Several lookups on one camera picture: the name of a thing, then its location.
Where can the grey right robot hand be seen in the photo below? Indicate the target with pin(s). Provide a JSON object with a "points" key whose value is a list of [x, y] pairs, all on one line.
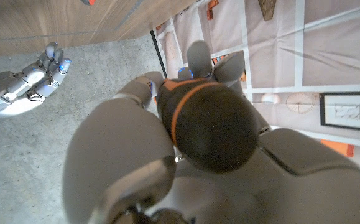
{"points": [[21, 87]]}

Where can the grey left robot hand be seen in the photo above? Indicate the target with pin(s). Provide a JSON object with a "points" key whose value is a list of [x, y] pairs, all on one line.
{"points": [[120, 140]]}

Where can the small red toy fruit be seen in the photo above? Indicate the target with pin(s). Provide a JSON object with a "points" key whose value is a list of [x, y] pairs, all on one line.
{"points": [[89, 2]]}

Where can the black backdrop stand pole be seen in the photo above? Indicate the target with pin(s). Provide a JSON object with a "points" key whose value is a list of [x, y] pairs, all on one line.
{"points": [[158, 53]]}

